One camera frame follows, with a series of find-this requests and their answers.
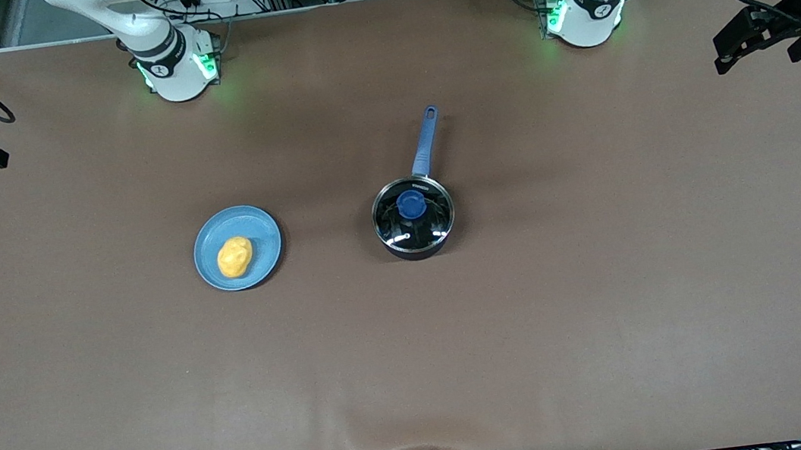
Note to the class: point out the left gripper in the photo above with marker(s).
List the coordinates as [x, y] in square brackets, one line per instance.
[792, 9]

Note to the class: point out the yellow potato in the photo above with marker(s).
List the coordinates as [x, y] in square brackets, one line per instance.
[235, 257]

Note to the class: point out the glass lid with blue knob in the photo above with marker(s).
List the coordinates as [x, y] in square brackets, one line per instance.
[411, 204]

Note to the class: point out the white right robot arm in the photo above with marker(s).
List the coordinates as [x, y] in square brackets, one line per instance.
[176, 77]

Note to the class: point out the blue round plate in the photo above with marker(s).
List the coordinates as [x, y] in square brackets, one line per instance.
[259, 227]

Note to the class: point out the brown table cover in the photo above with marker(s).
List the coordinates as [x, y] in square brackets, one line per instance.
[418, 368]

